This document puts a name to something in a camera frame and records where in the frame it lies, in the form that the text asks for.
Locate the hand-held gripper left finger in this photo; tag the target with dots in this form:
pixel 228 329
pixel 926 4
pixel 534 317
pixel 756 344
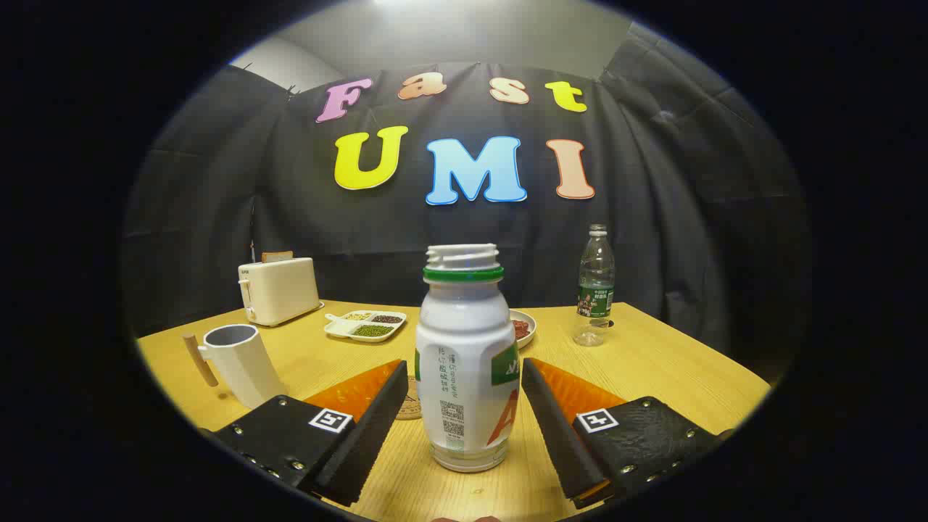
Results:
pixel 366 435

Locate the white juice bottle green label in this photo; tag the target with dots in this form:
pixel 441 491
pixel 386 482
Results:
pixel 464 341

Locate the cream toaster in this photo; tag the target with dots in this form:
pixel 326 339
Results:
pixel 283 290

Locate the bread slice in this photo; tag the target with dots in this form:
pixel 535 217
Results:
pixel 277 257

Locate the wooden table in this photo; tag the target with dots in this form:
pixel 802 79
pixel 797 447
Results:
pixel 652 370

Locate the white divided dish with beans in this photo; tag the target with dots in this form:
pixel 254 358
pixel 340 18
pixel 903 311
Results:
pixel 366 326

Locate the red sausage piece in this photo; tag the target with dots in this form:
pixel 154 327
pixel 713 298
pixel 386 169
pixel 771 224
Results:
pixel 521 330

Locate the round cork coaster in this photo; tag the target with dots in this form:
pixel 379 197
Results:
pixel 410 406

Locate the white round plate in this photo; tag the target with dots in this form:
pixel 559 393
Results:
pixel 528 319

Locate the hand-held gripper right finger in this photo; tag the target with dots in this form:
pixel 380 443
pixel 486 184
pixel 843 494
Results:
pixel 558 435

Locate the clear plastic water bottle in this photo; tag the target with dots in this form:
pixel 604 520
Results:
pixel 594 290

